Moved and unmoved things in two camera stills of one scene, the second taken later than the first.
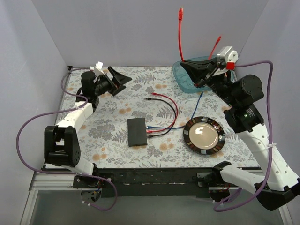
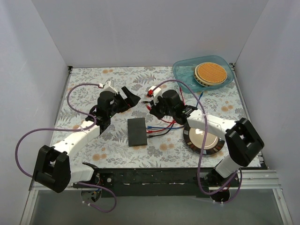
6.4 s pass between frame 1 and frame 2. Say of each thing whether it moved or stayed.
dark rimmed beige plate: stayed
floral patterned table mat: stayed
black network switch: stayed
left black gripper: moved
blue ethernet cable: stayed
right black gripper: moved
